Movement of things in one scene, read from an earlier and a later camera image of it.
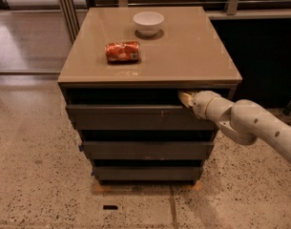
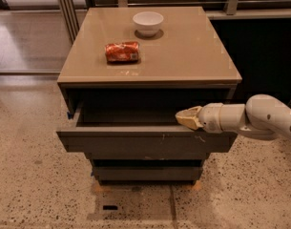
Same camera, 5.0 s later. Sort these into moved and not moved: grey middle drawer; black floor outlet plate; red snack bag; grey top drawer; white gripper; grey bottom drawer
Moved: white gripper; grey top drawer
Not moved: grey bottom drawer; black floor outlet plate; grey middle drawer; red snack bag
